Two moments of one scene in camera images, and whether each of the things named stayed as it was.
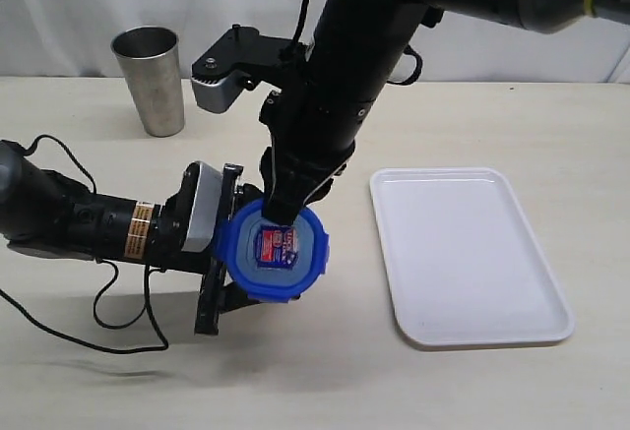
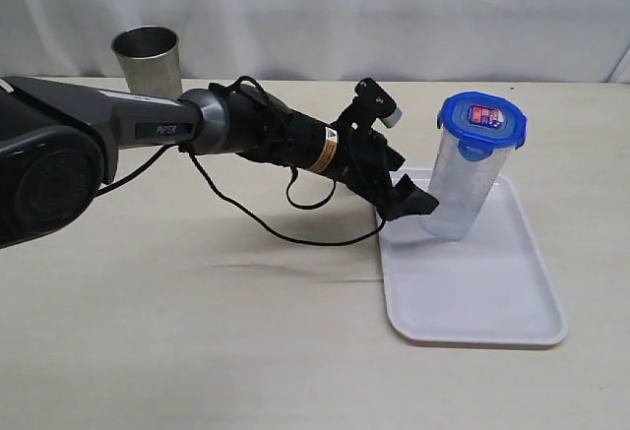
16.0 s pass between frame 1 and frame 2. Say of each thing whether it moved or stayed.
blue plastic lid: moved
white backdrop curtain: stayed
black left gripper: moved
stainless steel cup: stayed
